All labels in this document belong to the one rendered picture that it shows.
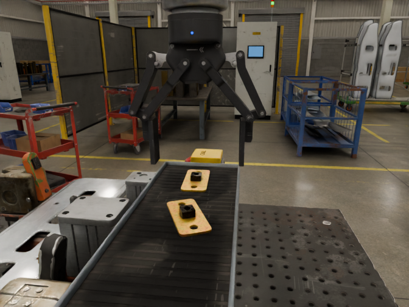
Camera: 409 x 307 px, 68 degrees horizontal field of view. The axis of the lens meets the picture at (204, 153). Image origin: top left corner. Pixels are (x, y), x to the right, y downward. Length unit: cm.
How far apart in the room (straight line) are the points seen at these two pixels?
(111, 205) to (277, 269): 67
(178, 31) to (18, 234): 53
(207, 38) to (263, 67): 635
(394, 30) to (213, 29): 870
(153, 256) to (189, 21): 28
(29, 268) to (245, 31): 641
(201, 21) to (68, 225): 37
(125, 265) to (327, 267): 88
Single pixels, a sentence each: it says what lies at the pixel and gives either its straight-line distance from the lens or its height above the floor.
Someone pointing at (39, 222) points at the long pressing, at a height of 100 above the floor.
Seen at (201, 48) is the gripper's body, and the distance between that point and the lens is 44.
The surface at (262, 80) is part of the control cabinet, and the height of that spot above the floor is 86.
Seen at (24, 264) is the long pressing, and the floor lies 100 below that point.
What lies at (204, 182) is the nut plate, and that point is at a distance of 48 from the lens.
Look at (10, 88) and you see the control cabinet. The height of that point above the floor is 44.
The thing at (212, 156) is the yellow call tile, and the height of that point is 116.
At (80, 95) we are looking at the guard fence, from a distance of 560.
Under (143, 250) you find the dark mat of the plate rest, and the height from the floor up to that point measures 116.
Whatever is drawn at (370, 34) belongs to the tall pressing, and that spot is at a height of 184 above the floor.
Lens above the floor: 135
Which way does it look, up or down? 18 degrees down
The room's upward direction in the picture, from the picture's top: straight up
